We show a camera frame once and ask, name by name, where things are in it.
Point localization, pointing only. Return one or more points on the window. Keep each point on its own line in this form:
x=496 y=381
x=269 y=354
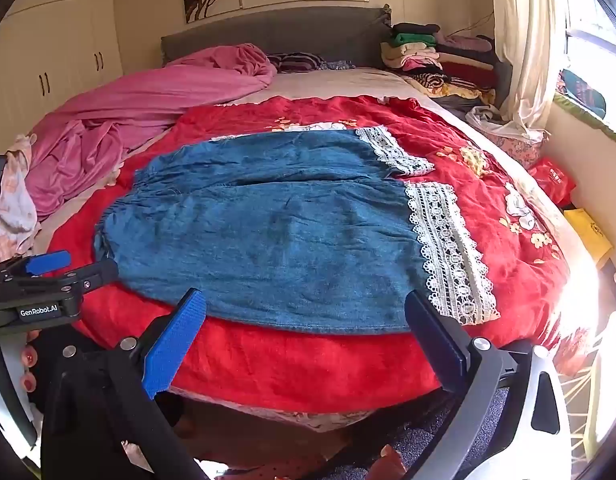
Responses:
x=598 y=60

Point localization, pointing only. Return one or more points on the floral bed skirt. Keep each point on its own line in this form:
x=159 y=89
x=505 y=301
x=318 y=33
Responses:
x=313 y=417

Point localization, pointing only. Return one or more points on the pale floral cloth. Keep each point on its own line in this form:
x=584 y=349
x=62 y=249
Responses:
x=15 y=210

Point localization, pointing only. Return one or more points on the grey bed headboard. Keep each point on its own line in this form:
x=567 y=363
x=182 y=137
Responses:
x=288 y=30

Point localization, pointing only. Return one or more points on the person's left hand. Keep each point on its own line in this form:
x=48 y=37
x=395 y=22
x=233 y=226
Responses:
x=29 y=360

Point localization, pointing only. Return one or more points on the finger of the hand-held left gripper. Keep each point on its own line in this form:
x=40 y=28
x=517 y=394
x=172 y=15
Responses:
x=48 y=262
x=95 y=275

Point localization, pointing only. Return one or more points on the cream curtain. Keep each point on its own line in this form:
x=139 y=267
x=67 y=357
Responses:
x=528 y=35

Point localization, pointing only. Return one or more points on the pink blanket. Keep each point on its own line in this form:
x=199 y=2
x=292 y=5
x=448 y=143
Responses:
x=138 y=100

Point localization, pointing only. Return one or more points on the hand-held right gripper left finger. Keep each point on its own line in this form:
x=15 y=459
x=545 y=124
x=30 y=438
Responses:
x=172 y=347

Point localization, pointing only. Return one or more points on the blue denim pants lace hem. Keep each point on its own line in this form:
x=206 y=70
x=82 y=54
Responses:
x=288 y=230

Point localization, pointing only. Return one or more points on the white wardrobe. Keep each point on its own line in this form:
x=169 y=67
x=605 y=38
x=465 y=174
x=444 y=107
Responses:
x=53 y=50

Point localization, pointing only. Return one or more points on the pile of folded clothes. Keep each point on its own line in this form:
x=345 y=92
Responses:
x=438 y=60

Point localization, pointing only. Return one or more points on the white bed sheet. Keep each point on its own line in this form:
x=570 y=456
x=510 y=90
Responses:
x=348 y=82

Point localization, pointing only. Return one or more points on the floral pillow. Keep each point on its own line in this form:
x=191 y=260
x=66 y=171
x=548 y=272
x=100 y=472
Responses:
x=518 y=149

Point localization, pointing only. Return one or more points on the red floral blanket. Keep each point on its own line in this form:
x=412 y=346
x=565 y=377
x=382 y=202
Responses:
x=313 y=365

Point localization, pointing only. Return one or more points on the red packet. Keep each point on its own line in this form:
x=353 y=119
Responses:
x=550 y=180

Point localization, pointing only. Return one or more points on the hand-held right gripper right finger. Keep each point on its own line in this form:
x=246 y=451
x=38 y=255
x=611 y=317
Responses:
x=435 y=345

